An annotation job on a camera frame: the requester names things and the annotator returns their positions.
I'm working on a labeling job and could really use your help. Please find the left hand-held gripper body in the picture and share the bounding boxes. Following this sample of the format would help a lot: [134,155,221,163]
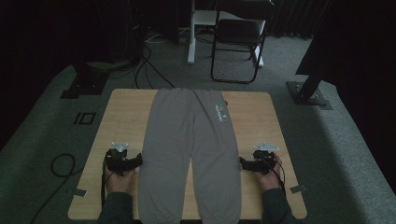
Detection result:
[104,142,132,175]

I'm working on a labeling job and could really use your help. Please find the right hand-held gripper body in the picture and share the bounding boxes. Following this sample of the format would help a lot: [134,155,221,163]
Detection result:
[247,142,280,175]

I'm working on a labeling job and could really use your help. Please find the grey sweatpants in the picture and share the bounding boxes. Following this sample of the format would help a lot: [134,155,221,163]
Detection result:
[137,88,243,224]

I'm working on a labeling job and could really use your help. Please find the person's left hand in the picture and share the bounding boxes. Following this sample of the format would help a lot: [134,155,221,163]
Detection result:
[105,167,138,196]

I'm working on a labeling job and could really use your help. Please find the person's right hand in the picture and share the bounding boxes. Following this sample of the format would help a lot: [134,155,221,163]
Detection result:
[253,153,284,191]

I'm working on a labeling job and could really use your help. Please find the black metal stand base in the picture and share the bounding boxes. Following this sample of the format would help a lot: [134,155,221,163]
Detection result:
[286,72,333,111]
[60,61,110,100]

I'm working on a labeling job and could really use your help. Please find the black folding chair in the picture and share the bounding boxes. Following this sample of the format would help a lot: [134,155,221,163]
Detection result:
[210,0,276,85]

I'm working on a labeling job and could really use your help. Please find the right hand-held gripper cable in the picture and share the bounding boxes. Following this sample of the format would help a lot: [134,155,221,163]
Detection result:
[263,155,287,191]

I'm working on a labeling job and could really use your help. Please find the looped black floor cable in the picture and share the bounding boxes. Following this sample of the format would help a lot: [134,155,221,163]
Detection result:
[29,152,84,224]

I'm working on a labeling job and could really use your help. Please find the black floor cables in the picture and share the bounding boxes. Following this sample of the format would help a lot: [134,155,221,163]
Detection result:
[132,43,177,91]

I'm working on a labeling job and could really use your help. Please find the white floor cable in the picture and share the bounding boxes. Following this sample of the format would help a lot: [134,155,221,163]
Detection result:
[144,32,170,45]

